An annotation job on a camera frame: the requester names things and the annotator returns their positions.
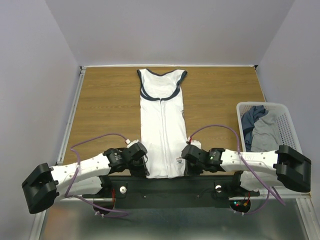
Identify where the white graphic tank top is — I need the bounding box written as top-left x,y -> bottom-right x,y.
137,68 -> 188,179

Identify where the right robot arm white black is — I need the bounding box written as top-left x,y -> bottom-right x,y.
181,144 -> 312,195

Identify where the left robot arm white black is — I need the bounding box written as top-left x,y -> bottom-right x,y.
21,140 -> 148,214

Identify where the navy blue tank top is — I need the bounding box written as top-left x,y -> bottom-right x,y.
241,105 -> 269,152

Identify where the grey tank top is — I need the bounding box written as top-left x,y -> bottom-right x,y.
250,111 -> 282,152

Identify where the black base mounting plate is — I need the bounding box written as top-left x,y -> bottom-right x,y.
82,175 -> 261,210

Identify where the white plastic laundry basket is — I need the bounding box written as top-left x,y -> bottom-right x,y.
236,101 -> 303,154

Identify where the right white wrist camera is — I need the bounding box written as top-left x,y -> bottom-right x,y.
188,138 -> 202,149

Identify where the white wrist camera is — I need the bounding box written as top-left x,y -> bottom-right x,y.
188,138 -> 202,149
124,139 -> 139,148

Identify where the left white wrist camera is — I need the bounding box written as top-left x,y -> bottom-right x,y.
124,139 -> 139,148

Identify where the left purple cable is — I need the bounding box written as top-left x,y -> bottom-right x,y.
64,133 -> 130,218

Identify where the purple cable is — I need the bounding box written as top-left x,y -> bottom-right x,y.
186,124 -> 286,216
64,133 -> 130,218

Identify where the aluminium frame rail left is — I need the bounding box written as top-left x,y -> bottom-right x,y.
55,66 -> 87,165

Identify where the aluminium frame rail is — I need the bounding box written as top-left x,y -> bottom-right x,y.
55,66 -> 87,165
39,177 -> 313,201

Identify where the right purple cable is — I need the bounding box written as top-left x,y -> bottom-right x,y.
186,124 -> 286,216

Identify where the aluminium frame rail front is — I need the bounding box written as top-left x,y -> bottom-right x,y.
39,177 -> 313,201

